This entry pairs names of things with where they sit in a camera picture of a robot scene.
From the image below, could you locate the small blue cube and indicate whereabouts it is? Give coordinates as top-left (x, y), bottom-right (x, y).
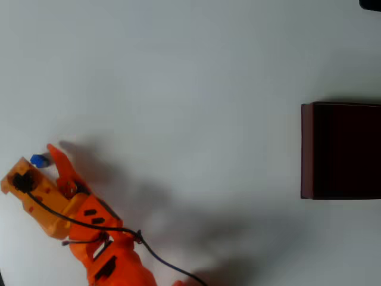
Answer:
top-left (30, 153), bottom-right (49, 169)

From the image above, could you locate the dark brown box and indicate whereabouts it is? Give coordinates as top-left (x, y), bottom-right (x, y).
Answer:
top-left (300, 101), bottom-right (381, 200)

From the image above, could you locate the black object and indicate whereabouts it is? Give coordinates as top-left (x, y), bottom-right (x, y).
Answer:
top-left (358, 0), bottom-right (381, 13)

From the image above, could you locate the small black camera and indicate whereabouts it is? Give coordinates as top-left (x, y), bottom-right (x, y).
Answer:
top-left (11, 170), bottom-right (40, 192)

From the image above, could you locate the light orange camera mount bracket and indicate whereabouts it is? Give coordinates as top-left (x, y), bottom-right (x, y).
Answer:
top-left (1, 156), bottom-right (57, 209)

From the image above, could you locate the black camera cable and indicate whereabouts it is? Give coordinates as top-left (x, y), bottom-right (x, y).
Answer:
top-left (26, 190), bottom-right (209, 286)

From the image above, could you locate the thin motor wire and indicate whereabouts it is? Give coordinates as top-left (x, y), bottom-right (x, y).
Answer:
top-left (61, 235), bottom-right (111, 247)

